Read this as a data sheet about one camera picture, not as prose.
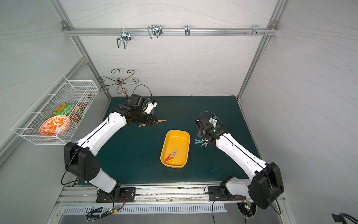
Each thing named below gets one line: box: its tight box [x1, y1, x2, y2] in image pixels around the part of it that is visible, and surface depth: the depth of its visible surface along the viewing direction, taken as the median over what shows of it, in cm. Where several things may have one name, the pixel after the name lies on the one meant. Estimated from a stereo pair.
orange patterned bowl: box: [39, 114, 71, 136], surface depth 64 cm
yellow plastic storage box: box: [159, 129, 191, 169], surface depth 92 cm
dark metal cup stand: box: [97, 68, 139, 102], surface depth 89 cm
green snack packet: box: [47, 102, 76, 120], surface depth 68 cm
